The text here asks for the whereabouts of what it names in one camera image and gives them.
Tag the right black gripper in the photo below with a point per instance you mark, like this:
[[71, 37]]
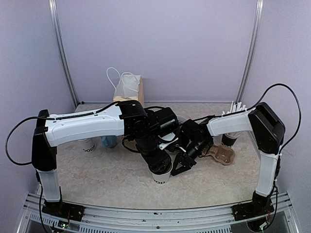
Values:
[[181, 158]]

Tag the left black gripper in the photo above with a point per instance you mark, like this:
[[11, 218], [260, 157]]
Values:
[[156, 163]]

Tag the cardboard cup carrier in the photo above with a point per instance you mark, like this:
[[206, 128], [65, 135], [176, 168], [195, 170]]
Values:
[[221, 154]]

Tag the brown paper bag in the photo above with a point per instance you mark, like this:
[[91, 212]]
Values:
[[129, 87]]

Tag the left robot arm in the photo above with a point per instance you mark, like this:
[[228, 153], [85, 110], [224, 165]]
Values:
[[54, 130]]

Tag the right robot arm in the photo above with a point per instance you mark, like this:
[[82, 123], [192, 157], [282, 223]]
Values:
[[261, 120]]

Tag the blue ceramic mug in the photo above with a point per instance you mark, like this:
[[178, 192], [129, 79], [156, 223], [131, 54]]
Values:
[[109, 141]]

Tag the white paper cup stack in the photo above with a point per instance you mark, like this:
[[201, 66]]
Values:
[[87, 145]]

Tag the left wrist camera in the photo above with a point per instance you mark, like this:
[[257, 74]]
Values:
[[166, 140]]

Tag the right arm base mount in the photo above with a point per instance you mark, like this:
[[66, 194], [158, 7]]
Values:
[[258, 206]]

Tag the right aluminium frame post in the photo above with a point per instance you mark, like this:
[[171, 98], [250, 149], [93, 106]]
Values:
[[251, 50]]

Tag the aluminium frame post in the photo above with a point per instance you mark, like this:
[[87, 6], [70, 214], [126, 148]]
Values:
[[61, 50], [251, 50]]

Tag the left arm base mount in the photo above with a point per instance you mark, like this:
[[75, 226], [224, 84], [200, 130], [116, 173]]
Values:
[[65, 210]]

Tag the left aluminium frame post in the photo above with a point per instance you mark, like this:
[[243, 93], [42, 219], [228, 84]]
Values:
[[61, 50]]

